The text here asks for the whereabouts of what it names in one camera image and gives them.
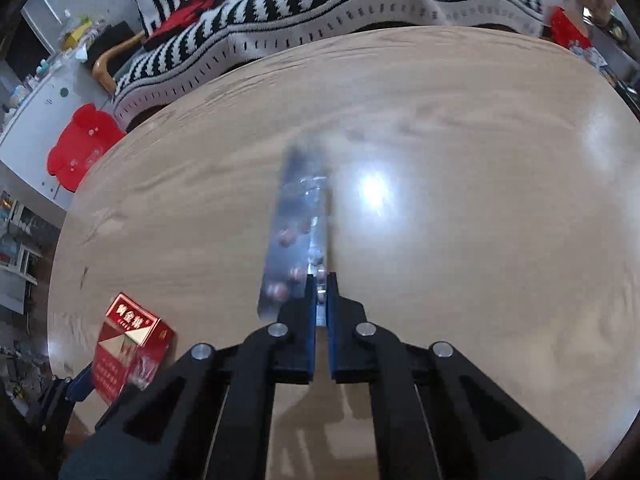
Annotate yellow green box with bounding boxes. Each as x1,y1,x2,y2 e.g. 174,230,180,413
61,17,97,52

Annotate black white striped blanket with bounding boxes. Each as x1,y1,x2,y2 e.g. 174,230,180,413
111,0,547,128

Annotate white cabinet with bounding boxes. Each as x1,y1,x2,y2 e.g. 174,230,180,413
0,42,128,212

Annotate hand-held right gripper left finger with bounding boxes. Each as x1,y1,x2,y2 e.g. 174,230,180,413
59,274,319,480

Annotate silvery white patterned packet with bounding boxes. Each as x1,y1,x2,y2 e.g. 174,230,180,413
256,142,332,322

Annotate red bag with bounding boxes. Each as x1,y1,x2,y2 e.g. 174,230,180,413
549,6,595,52

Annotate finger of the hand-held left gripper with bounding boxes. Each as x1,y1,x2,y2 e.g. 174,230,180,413
25,364,97,461

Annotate black box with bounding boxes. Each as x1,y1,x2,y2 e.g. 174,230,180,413
86,21,137,63

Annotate red cushion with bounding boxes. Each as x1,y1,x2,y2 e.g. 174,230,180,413
145,0,221,50

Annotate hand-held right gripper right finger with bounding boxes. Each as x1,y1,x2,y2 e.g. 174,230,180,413
325,272,587,480

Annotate red cigarette pack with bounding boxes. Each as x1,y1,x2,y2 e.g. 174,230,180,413
92,292,176,406

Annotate red plastic stool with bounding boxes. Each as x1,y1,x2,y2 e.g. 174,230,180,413
46,103,127,194

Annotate wooden sofa armrest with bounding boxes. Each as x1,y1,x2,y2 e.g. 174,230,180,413
92,31,147,95

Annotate white shelf rack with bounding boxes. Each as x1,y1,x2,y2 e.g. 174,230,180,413
0,190,63,313

